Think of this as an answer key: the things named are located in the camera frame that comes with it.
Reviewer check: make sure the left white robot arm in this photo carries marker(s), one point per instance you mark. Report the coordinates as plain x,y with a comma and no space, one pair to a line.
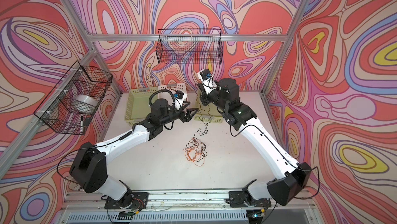
90,166

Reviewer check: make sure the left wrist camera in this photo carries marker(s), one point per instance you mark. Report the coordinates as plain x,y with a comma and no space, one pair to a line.
179,99

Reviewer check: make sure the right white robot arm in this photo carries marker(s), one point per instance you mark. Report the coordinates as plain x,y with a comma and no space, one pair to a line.
290,176

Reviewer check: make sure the left black wire wall basket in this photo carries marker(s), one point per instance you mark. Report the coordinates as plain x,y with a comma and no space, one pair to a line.
59,112

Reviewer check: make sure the black marker pen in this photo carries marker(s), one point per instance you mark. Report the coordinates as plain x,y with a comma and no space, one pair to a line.
81,124

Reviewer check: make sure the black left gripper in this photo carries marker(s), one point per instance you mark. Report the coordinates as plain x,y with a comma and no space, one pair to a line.
187,118

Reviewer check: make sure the right green perforated plastic basket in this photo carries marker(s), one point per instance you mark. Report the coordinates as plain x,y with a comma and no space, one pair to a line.
206,114

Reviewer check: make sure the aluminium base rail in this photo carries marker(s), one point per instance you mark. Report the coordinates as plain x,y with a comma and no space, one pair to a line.
200,206

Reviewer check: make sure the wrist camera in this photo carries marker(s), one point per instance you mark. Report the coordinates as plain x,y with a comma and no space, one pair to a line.
179,99
207,81

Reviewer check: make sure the green perforated plastic basket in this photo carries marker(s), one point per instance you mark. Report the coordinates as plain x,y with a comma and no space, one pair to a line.
206,114
138,107

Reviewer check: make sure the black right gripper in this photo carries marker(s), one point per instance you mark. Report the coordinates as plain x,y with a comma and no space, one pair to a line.
204,95

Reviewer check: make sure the white perforated plastic basket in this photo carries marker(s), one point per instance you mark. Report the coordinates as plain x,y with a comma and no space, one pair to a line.
174,87

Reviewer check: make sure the black wire wall basket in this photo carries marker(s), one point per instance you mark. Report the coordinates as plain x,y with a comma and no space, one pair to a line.
202,46
59,112

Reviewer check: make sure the back black wire wall basket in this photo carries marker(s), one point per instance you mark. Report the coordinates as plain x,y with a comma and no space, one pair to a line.
202,46

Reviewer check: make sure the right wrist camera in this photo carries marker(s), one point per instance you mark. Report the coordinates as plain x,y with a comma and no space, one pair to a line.
207,81

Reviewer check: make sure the left green perforated plastic basket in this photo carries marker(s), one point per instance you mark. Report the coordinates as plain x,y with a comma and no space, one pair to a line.
138,107

